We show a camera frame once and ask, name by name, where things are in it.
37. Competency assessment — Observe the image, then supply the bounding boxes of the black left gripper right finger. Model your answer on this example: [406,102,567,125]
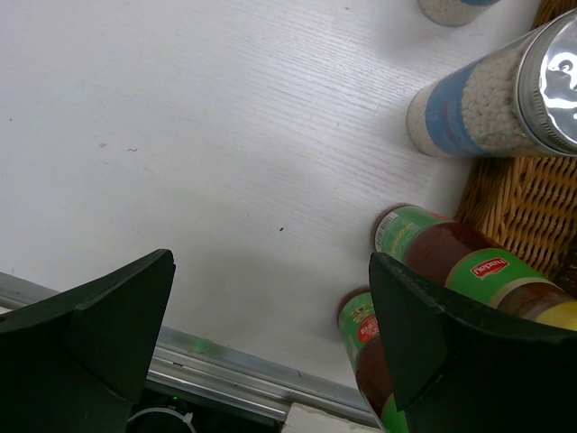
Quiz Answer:
[369,253,576,432]

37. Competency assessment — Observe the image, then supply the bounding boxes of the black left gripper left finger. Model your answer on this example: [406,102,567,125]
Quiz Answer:
[1,249,176,432]

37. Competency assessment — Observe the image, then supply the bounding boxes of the silver-lid bead jar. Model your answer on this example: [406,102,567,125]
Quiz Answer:
[417,0,499,27]
[406,10,576,158]

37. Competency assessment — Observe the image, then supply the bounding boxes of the green-label sauce bottle near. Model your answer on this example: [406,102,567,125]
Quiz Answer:
[336,287,409,433]

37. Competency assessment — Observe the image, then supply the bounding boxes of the green-label sauce bottle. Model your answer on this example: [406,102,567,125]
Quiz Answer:
[336,287,409,433]
[372,204,576,331]

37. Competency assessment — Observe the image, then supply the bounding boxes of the green-label sauce bottle far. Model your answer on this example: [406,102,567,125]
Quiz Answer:
[372,204,576,331]

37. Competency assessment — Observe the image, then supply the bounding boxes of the wicker divided basket tray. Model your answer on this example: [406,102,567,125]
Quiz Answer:
[457,1,576,284]

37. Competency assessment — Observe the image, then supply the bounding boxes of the aluminium front frame rail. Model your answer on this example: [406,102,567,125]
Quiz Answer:
[1,274,374,426]

